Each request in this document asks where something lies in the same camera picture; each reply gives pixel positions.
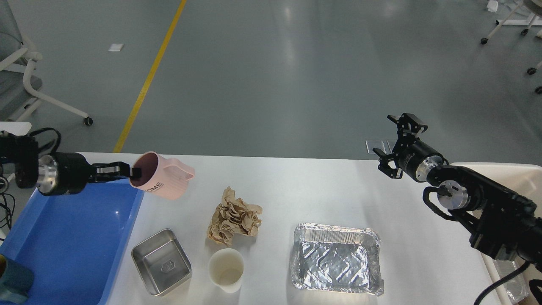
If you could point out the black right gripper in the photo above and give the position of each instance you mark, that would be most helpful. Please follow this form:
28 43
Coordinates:
410 155

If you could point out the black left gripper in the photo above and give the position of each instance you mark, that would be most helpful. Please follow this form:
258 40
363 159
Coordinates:
68 173

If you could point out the pink mug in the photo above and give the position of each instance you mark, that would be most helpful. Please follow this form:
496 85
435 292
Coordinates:
165 177

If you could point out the stainless steel square container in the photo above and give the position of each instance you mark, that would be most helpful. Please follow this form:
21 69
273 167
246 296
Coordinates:
162 263

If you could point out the aluminium foil tray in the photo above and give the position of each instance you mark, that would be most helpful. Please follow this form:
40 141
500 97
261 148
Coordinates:
336 259

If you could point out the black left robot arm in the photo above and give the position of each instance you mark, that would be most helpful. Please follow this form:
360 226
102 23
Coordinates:
33 161

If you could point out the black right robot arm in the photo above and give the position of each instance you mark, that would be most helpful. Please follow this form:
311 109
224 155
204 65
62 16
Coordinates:
501 222

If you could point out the right clear floor plate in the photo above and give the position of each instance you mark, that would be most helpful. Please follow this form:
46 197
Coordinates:
392 144

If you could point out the clear floor plate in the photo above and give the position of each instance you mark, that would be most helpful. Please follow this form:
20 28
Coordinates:
392 144
376 144

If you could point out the left clear floor plate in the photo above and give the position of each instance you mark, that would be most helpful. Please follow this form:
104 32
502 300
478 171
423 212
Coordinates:
376 144

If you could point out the blue plastic tray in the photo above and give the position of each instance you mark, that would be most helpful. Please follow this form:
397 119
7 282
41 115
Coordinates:
74 244

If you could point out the white side table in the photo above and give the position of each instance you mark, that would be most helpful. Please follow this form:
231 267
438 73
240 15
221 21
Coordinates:
16 128

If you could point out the crumpled brown paper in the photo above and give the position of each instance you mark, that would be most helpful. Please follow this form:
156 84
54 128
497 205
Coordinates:
233 216

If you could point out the beige waste bin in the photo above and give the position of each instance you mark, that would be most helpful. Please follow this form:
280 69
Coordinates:
526 180

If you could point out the white paper cup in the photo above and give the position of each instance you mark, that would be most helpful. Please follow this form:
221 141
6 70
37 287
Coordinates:
226 270

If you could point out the teal cup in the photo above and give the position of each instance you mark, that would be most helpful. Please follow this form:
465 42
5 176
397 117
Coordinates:
15 281

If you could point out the white grey office chair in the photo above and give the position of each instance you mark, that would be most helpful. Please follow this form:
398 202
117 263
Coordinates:
20 89

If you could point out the white rolling stand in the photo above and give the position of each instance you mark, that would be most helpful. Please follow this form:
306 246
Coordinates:
508 52

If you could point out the clear plastic container in bin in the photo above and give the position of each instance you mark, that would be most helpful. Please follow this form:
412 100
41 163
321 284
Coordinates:
513 291

